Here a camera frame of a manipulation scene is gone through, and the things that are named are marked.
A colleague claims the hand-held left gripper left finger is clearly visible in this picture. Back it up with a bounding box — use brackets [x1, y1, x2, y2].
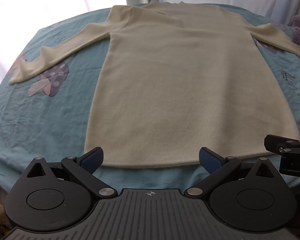
[26, 147, 117, 199]

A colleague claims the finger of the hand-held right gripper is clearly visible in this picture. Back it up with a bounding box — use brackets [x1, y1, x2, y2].
[264, 134, 300, 158]

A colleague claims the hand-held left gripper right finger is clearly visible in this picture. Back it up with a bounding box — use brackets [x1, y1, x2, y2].
[184, 147, 276, 199]

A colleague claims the cream knit sweater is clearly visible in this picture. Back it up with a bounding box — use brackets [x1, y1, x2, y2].
[9, 0, 300, 169]

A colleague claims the blue printed bed sheet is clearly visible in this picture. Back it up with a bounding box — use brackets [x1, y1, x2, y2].
[0, 2, 300, 200]

